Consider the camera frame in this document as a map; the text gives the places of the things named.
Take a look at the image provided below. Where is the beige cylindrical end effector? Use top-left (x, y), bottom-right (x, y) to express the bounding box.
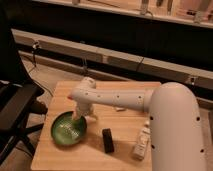
top-left (72, 112), bottom-right (81, 120)

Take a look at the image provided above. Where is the green ceramic bowl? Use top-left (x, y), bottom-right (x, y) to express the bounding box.
top-left (51, 111), bottom-right (87, 146)

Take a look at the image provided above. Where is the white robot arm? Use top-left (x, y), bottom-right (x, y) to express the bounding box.
top-left (69, 77), bottom-right (207, 171)

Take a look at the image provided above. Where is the black rectangular remote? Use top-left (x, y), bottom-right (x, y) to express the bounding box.
top-left (102, 128), bottom-right (114, 153)

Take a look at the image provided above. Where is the wooden table board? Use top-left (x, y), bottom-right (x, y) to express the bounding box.
top-left (31, 81), bottom-right (151, 171)

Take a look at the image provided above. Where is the black office chair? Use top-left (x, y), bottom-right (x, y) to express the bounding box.
top-left (0, 82), bottom-right (47, 165)

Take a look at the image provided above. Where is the white plastic bottle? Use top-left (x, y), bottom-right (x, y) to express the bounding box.
top-left (132, 121), bottom-right (150, 160)

